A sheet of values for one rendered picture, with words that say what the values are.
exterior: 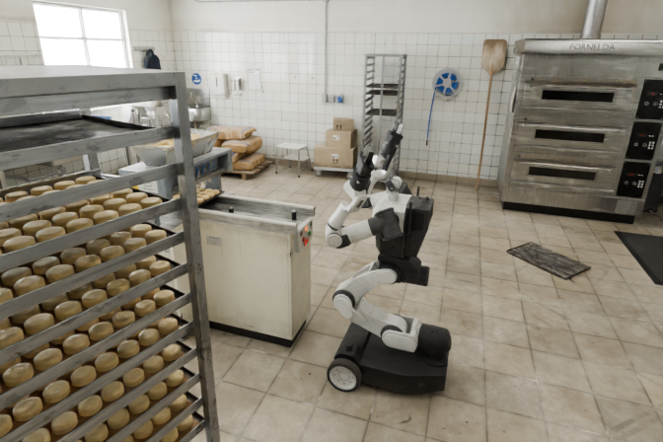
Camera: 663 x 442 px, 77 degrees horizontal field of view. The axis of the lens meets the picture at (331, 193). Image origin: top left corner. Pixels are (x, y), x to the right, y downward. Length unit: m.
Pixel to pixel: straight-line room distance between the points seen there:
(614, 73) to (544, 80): 0.67
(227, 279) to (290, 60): 4.60
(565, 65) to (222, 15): 4.96
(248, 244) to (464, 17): 4.63
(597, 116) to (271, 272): 4.08
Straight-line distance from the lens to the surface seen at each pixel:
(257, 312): 2.86
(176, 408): 1.45
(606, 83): 5.47
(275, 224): 2.50
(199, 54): 7.63
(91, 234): 1.01
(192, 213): 1.10
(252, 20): 7.13
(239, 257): 2.72
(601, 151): 5.52
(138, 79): 0.97
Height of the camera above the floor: 1.87
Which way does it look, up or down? 19 degrees down
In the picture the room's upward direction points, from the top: 1 degrees clockwise
